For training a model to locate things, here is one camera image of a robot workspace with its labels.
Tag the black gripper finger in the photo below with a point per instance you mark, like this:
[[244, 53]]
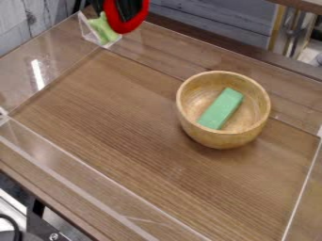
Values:
[[97, 5], [128, 9]]

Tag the red plush strawberry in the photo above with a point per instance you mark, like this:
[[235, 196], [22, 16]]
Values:
[[118, 17]]

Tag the wooden bowl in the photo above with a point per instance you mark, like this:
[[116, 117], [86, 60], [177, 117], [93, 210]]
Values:
[[195, 95]]

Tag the green rectangular block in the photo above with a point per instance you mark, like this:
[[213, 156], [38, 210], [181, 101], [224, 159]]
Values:
[[220, 109]]

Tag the wooden chair in background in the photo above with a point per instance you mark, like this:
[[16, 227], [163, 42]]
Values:
[[292, 24]]

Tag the clear acrylic tray barrier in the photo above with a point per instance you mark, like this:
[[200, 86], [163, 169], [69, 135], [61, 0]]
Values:
[[108, 172]]

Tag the black metal table leg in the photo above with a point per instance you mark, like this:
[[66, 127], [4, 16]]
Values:
[[37, 207]]

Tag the clear acrylic corner bracket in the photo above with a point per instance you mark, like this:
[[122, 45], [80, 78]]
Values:
[[89, 34]]

